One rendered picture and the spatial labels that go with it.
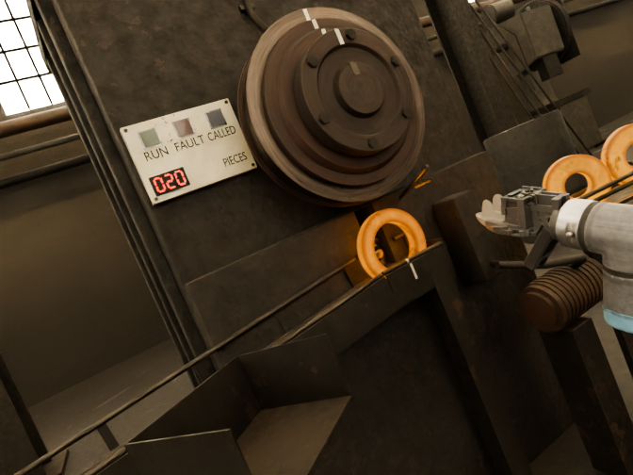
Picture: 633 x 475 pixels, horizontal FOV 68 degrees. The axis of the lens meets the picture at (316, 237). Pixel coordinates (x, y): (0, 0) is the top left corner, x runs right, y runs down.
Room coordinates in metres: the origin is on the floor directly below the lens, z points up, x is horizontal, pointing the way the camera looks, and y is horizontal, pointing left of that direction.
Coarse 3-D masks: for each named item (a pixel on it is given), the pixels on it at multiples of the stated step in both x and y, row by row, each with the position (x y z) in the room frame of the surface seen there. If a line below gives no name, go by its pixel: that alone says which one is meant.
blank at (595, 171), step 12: (564, 156) 1.19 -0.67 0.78; (576, 156) 1.16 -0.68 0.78; (588, 156) 1.16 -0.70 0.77; (552, 168) 1.18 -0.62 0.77; (564, 168) 1.17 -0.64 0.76; (576, 168) 1.16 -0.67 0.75; (588, 168) 1.16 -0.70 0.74; (600, 168) 1.15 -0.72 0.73; (552, 180) 1.18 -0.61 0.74; (564, 180) 1.17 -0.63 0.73; (588, 180) 1.18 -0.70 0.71; (600, 180) 1.16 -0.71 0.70; (564, 192) 1.17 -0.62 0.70; (600, 192) 1.16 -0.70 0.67
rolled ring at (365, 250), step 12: (372, 216) 1.13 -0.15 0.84; (384, 216) 1.13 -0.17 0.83; (396, 216) 1.15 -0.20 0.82; (408, 216) 1.16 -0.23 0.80; (360, 228) 1.13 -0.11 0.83; (372, 228) 1.12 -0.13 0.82; (408, 228) 1.16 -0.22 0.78; (420, 228) 1.17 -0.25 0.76; (360, 240) 1.11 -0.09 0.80; (372, 240) 1.11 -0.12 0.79; (408, 240) 1.19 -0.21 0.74; (420, 240) 1.16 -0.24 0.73; (360, 252) 1.11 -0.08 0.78; (372, 252) 1.10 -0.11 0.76; (372, 264) 1.10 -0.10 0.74; (372, 276) 1.12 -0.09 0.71; (384, 276) 1.11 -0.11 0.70
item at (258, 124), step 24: (288, 24) 1.09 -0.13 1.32; (360, 24) 1.17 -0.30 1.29; (264, 48) 1.05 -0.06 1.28; (408, 72) 1.20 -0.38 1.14; (264, 120) 1.03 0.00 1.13; (264, 144) 1.02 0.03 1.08; (288, 168) 1.03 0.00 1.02; (408, 168) 1.16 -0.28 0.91; (312, 192) 1.04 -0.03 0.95; (336, 192) 1.07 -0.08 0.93; (360, 192) 1.09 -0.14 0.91; (384, 192) 1.12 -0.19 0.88
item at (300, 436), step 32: (256, 352) 0.83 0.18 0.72; (288, 352) 0.79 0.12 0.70; (320, 352) 0.76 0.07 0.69; (224, 384) 0.80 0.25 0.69; (256, 384) 0.84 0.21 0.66; (288, 384) 0.81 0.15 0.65; (320, 384) 0.77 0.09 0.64; (160, 416) 0.69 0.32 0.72; (192, 416) 0.73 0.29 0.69; (224, 416) 0.78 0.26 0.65; (256, 416) 0.83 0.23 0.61; (288, 416) 0.78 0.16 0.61; (320, 416) 0.73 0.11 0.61; (128, 448) 0.62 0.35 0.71; (160, 448) 0.59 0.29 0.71; (192, 448) 0.56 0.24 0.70; (224, 448) 0.53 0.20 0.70; (256, 448) 0.73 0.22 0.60; (288, 448) 0.68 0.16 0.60; (320, 448) 0.64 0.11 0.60
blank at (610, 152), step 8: (624, 128) 1.14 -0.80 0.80; (632, 128) 1.14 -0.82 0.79; (616, 136) 1.14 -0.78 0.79; (624, 136) 1.14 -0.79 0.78; (632, 136) 1.14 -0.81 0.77; (608, 144) 1.15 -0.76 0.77; (616, 144) 1.15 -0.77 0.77; (624, 144) 1.14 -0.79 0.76; (608, 152) 1.15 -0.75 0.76; (616, 152) 1.15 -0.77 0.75; (624, 152) 1.14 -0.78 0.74; (608, 160) 1.15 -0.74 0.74; (616, 160) 1.15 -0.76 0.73; (624, 160) 1.14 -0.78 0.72; (608, 168) 1.15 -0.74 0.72; (616, 168) 1.15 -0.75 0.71; (624, 168) 1.15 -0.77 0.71; (632, 168) 1.14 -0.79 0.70; (616, 176) 1.15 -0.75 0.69; (632, 176) 1.14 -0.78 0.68
